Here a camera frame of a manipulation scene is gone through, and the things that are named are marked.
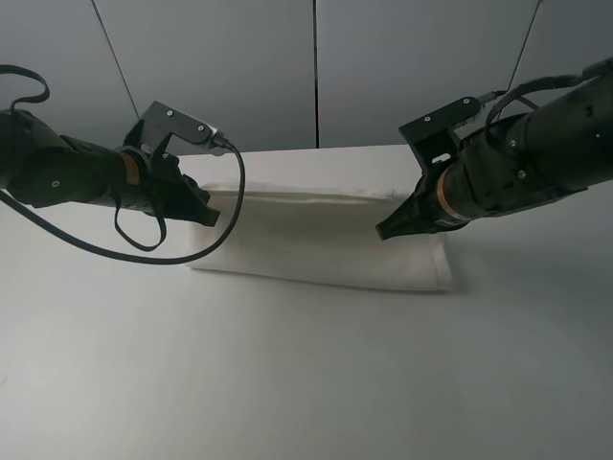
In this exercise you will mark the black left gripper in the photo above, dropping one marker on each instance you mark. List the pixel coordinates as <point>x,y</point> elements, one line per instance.
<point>153,184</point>

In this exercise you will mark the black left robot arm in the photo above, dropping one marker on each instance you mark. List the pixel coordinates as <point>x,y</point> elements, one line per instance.
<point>41,168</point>

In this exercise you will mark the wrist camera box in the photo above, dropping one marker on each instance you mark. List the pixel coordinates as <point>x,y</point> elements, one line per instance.
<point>433,135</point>
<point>160,123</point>

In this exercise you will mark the white towel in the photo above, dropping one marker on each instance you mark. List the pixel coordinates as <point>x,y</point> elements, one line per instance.
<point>328,236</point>

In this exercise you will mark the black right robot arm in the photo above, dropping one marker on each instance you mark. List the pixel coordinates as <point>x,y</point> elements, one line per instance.
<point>507,152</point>

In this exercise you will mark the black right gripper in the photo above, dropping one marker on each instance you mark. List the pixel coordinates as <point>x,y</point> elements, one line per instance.
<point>429,210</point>

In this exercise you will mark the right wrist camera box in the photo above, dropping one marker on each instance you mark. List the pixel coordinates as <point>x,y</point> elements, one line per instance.
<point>433,135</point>

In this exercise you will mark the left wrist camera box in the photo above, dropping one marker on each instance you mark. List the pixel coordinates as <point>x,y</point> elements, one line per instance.
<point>160,123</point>

